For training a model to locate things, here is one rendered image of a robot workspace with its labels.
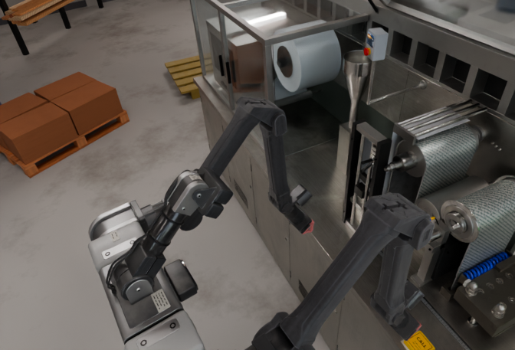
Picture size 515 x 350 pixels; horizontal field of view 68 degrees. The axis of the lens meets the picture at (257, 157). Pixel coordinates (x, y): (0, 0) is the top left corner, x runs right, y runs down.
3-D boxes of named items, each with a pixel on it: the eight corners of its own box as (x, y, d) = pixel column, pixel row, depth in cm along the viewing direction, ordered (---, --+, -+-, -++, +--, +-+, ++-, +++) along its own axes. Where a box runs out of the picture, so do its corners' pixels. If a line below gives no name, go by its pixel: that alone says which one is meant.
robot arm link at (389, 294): (375, 199, 80) (418, 233, 73) (395, 187, 82) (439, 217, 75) (363, 303, 108) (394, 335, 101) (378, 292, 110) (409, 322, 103)
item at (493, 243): (455, 275, 137) (470, 242, 125) (502, 250, 144) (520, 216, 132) (456, 276, 136) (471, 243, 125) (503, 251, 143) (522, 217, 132)
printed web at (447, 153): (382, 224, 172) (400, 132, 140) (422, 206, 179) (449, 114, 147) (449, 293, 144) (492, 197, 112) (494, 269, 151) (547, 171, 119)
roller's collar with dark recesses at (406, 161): (391, 165, 142) (393, 152, 138) (403, 161, 144) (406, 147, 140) (402, 175, 138) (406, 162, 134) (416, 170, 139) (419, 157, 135)
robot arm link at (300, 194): (267, 194, 140) (281, 209, 134) (290, 172, 140) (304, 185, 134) (281, 207, 148) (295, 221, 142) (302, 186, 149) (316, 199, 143)
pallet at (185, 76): (261, 49, 556) (260, 40, 548) (289, 76, 484) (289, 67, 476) (165, 70, 523) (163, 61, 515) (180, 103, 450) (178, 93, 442)
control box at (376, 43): (360, 54, 148) (363, 29, 141) (377, 52, 148) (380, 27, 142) (368, 62, 142) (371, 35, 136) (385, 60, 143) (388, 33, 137)
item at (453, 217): (442, 210, 129) (460, 215, 122) (447, 208, 130) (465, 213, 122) (447, 231, 130) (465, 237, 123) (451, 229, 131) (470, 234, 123)
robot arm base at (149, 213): (139, 229, 114) (129, 200, 107) (165, 217, 117) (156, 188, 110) (150, 248, 108) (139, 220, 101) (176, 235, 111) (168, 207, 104)
